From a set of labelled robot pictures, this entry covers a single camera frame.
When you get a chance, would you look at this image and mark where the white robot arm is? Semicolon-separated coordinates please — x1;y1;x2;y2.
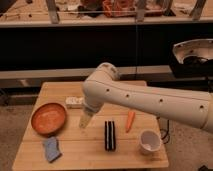
81;62;213;133

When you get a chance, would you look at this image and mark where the clear plastic water bottle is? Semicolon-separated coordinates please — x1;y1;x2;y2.
65;96;83;109

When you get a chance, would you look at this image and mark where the orange carrot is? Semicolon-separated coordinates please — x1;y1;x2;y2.
125;110;135;133

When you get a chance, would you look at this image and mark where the orange object on shelf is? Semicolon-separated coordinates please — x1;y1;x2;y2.
102;0;135;17

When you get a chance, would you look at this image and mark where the wooden table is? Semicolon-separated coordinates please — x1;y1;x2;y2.
11;80;170;171

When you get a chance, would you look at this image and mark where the blue sponge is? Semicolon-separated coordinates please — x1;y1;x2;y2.
43;137;62;163

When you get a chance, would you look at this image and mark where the black cable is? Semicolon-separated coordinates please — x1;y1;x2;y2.
156;116;171;145

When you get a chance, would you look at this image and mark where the white cup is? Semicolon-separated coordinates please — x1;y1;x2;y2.
139;130;162;155

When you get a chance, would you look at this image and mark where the black ridged block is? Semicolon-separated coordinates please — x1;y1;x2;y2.
104;121;116;151

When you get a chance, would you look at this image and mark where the white domed robot base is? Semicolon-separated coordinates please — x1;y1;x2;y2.
172;38;213;64

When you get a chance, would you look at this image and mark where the orange bowl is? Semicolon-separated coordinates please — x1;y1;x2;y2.
31;103;67;136

